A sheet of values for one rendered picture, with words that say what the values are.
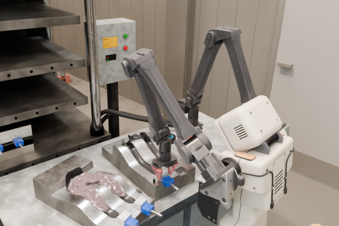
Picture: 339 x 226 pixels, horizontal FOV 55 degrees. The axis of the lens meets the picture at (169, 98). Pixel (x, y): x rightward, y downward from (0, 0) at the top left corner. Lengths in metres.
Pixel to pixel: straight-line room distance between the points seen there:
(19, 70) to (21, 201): 0.67
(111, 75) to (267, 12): 1.63
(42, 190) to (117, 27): 1.10
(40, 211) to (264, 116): 1.05
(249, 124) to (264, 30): 2.15
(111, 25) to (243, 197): 1.35
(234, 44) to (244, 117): 0.40
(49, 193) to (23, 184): 0.25
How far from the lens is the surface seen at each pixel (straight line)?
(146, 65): 1.12
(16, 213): 1.66
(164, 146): 1.46
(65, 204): 1.53
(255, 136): 1.14
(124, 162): 1.73
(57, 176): 1.63
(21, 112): 1.99
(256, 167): 1.14
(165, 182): 1.56
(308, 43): 3.02
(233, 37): 1.42
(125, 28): 2.21
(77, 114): 2.48
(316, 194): 3.25
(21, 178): 1.86
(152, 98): 1.29
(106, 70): 2.19
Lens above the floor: 1.84
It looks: 23 degrees down
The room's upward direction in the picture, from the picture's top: 2 degrees clockwise
